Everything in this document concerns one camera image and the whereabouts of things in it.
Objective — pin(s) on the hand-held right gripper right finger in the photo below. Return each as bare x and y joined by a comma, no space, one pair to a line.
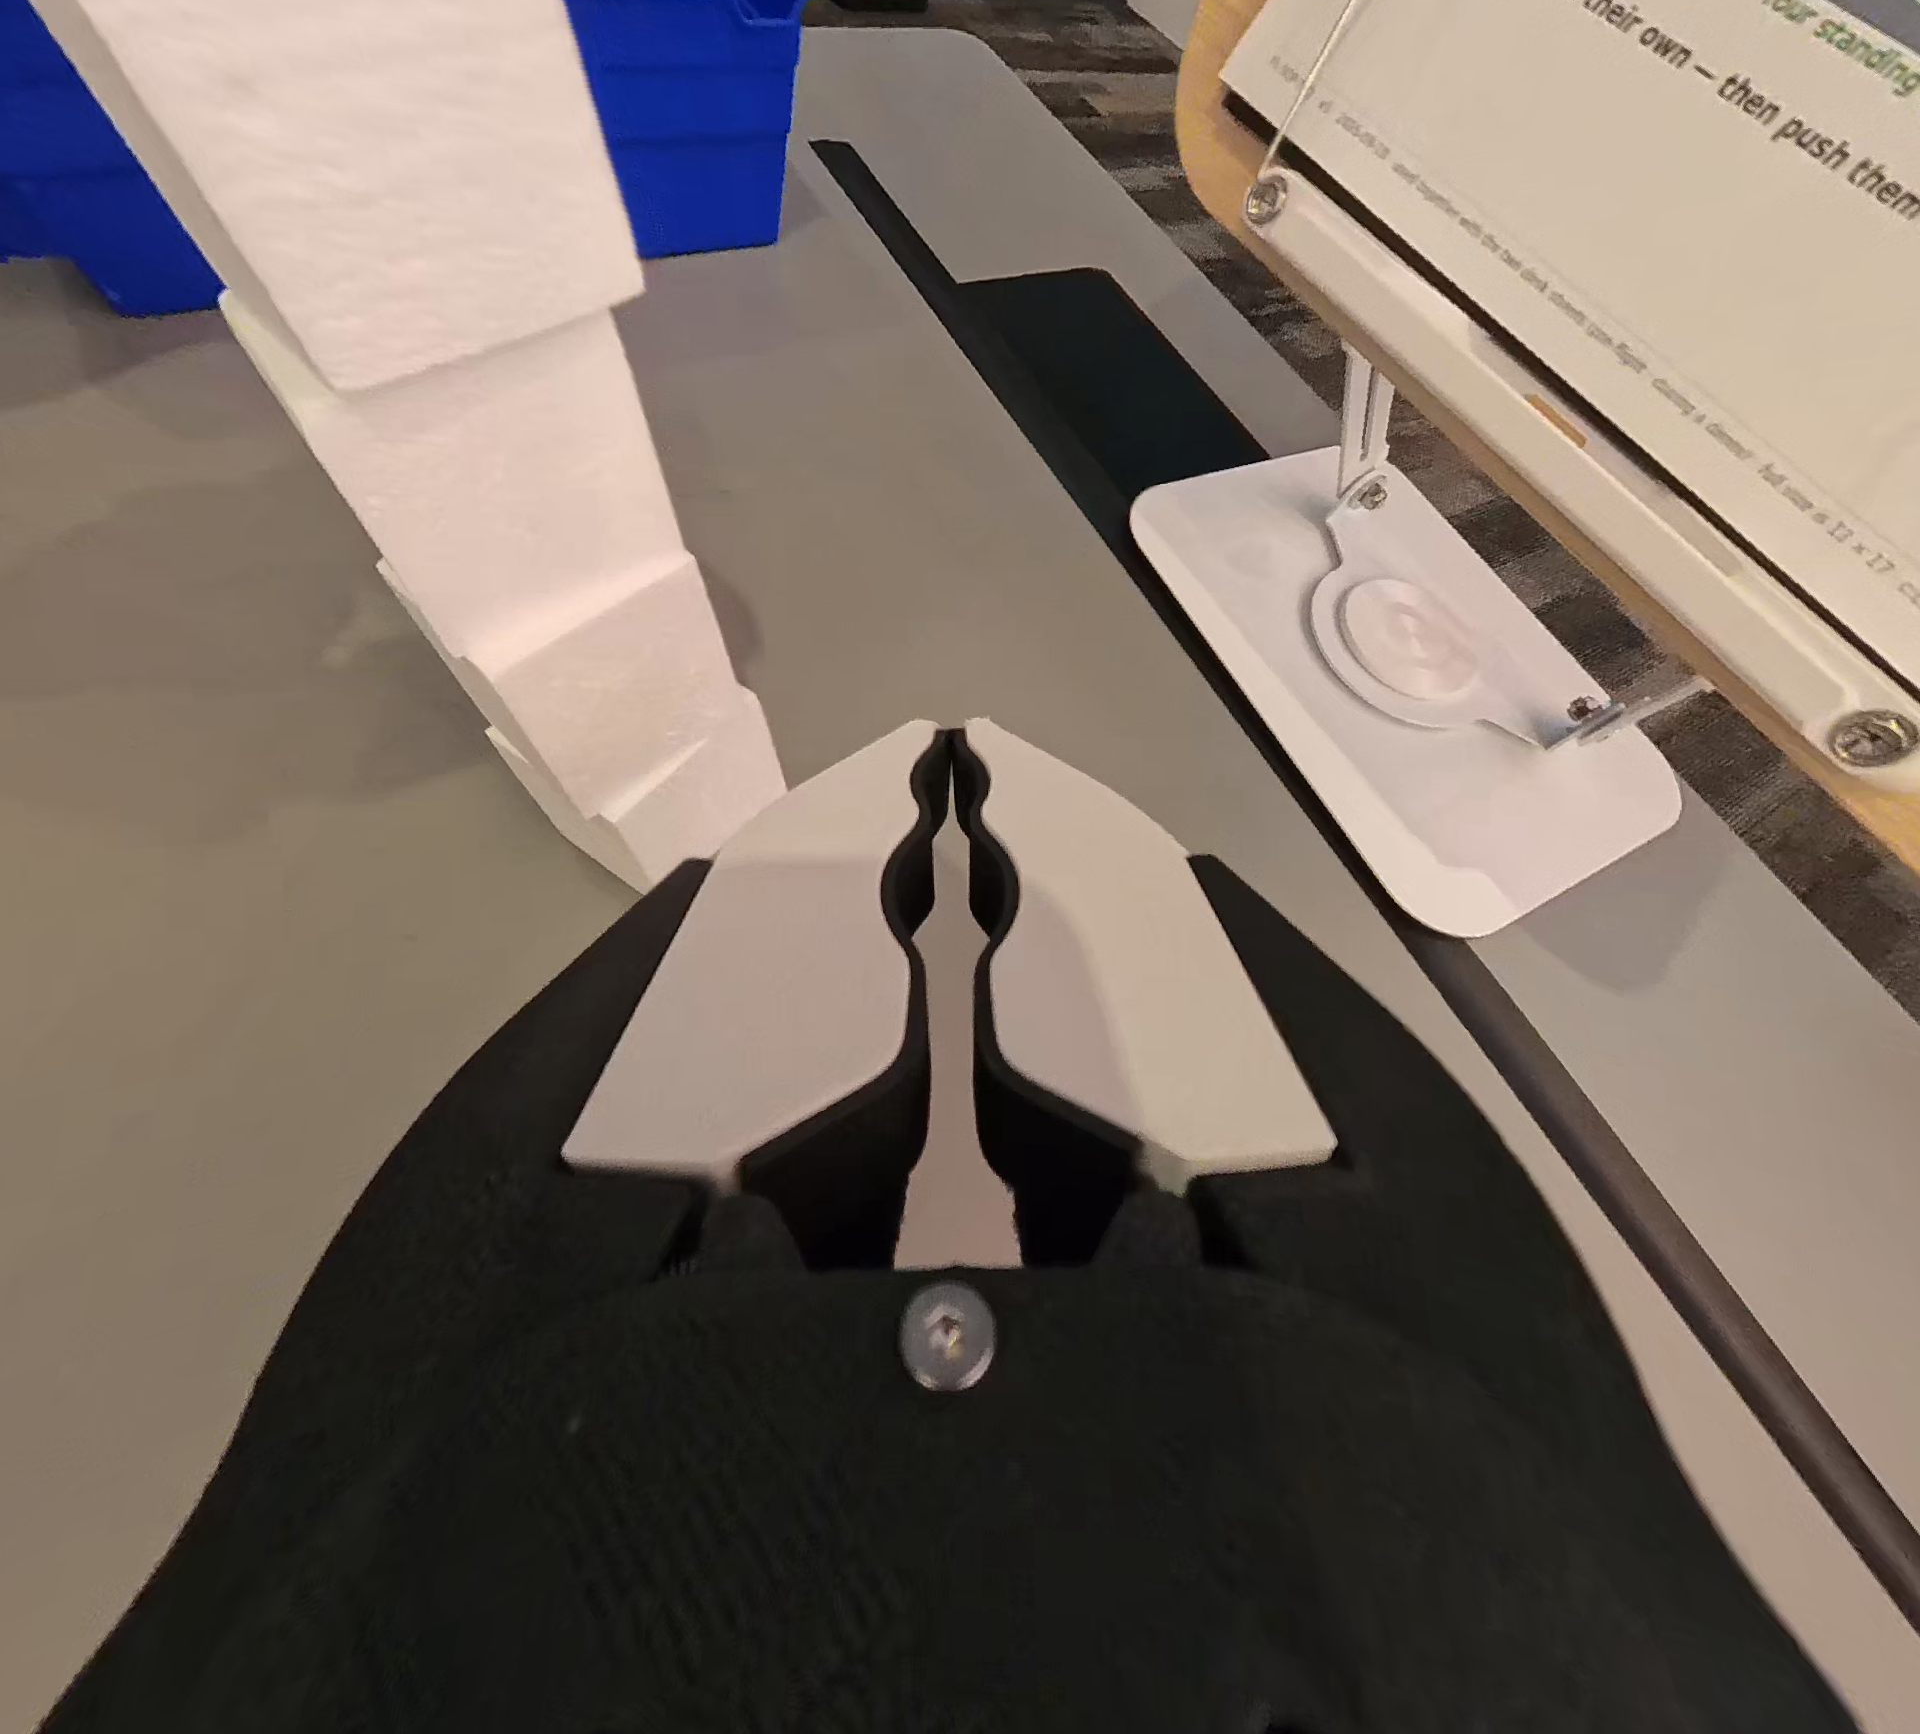
1156,999

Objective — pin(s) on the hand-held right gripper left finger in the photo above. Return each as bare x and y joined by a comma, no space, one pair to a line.
763,985

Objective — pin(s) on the white hard foam cube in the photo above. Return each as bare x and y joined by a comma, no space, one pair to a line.
630,662
700,790
498,491
300,84

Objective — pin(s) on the wooden book stand white base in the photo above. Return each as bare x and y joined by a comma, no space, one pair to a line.
1426,745

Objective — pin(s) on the blue plastic bin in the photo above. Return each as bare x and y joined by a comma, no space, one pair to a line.
689,42

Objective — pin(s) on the printed instruction sheet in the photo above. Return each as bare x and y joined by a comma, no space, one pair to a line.
1650,190

